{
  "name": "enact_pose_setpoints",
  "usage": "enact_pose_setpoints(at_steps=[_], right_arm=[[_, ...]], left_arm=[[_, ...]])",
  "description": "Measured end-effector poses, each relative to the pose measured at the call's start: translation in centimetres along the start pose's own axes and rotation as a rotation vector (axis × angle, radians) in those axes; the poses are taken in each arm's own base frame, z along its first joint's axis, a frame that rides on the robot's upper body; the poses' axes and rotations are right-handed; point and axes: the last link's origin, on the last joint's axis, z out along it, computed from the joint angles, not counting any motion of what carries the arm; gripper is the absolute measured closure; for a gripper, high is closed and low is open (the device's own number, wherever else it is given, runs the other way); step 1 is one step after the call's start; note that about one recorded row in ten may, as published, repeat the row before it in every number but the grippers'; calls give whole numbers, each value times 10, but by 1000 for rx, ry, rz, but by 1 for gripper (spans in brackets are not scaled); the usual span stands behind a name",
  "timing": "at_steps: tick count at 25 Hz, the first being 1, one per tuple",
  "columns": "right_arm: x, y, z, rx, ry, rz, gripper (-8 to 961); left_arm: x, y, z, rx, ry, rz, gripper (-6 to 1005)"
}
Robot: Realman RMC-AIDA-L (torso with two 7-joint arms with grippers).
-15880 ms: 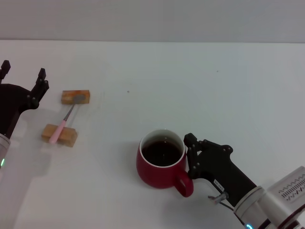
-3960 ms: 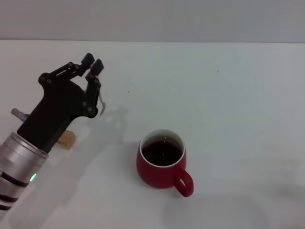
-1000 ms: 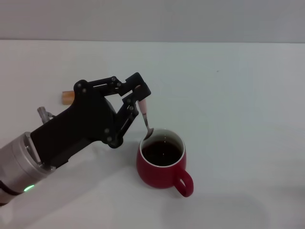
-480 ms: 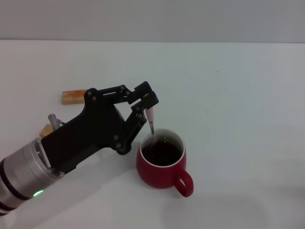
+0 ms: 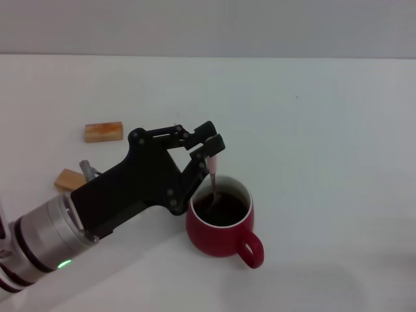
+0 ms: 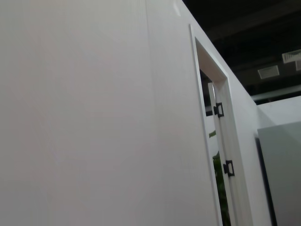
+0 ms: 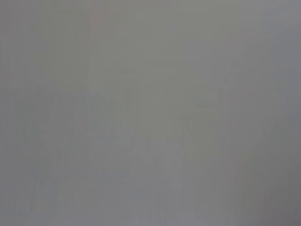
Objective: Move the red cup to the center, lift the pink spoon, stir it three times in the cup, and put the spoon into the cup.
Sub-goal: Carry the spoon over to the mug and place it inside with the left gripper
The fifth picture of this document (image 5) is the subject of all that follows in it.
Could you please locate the red ceramic coffee cup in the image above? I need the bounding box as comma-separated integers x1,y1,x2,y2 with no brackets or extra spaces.
185,175,265,270

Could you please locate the pink handled metal spoon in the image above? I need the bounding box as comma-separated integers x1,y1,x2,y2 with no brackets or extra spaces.
203,137,222,212

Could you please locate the orange stained wooden block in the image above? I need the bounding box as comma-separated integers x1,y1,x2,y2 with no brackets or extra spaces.
84,122,124,144

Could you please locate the plain wooden block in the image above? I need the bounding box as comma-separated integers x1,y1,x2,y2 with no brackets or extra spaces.
54,168,87,195

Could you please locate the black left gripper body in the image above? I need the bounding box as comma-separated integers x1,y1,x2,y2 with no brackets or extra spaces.
70,127,183,240

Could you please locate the left wrist metal connector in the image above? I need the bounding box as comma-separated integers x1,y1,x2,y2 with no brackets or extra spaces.
79,158,103,181

